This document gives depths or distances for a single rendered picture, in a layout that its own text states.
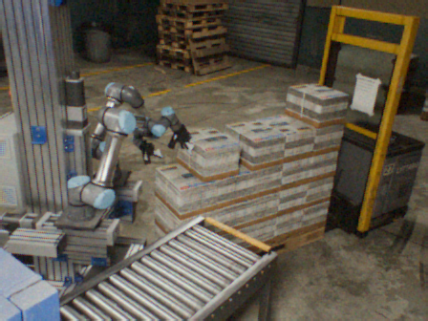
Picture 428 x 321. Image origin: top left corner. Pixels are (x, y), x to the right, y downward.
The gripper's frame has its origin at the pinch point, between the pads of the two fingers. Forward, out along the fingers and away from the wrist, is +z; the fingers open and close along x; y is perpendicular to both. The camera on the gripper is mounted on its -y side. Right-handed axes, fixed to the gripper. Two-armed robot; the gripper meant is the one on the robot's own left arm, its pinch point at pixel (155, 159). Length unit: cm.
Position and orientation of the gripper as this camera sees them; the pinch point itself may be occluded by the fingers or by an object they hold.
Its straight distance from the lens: 319.9
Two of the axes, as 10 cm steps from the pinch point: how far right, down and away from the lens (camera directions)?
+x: 8.5, -1.7, 4.9
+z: 5.2, 3.8, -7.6
